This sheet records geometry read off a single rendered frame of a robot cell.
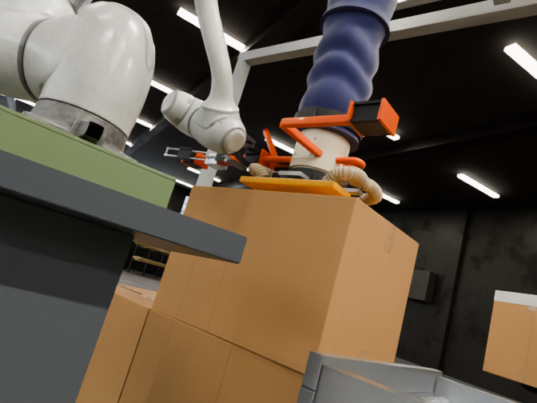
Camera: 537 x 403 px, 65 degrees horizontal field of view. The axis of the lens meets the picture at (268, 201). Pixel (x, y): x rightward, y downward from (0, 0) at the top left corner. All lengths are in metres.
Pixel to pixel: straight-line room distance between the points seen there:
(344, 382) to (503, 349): 1.71
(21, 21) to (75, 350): 0.55
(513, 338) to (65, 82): 2.15
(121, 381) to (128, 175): 0.85
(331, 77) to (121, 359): 1.07
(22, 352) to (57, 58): 0.45
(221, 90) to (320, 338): 0.65
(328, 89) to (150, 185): 0.78
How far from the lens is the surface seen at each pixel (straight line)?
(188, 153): 1.70
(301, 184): 1.15
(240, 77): 4.96
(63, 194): 0.54
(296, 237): 1.02
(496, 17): 3.85
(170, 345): 1.25
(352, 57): 1.40
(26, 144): 0.67
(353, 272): 1.00
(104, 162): 0.67
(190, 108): 1.23
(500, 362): 2.41
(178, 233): 0.56
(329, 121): 1.03
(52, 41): 0.82
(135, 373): 1.36
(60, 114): 0.74
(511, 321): 2.41
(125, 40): 0.79
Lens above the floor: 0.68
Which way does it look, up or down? 12 degrees up
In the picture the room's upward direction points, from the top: 16 degrees clockwise
